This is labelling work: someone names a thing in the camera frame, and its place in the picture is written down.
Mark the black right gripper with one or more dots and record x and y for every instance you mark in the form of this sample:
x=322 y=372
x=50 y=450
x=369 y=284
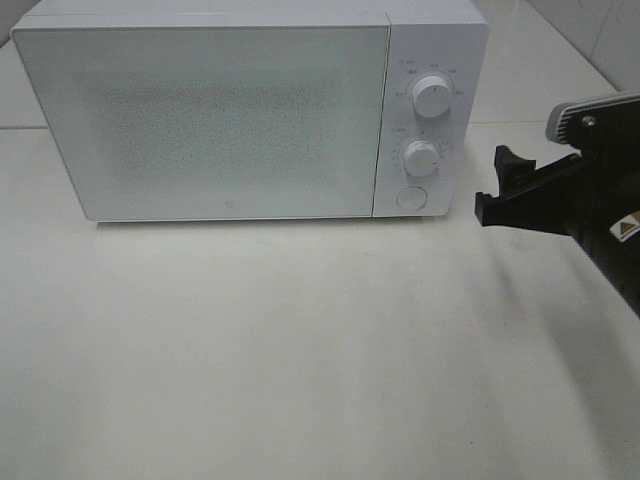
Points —
x=610 y=232

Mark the white timer knob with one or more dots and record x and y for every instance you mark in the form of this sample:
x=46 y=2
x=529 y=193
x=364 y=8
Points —
x=421 y=158

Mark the round white door button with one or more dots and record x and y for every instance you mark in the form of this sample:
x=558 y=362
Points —
x=412 y=198

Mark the white microwave door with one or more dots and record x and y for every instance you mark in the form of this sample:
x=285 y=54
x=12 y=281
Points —
x=203 y=124

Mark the white upper power knob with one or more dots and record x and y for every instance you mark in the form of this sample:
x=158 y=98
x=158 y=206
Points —
x=431 y=95

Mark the white microwave oven body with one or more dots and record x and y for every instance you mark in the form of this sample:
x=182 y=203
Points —
x=449 y=37

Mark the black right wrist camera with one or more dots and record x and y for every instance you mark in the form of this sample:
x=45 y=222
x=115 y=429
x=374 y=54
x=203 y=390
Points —
x=595 y=122

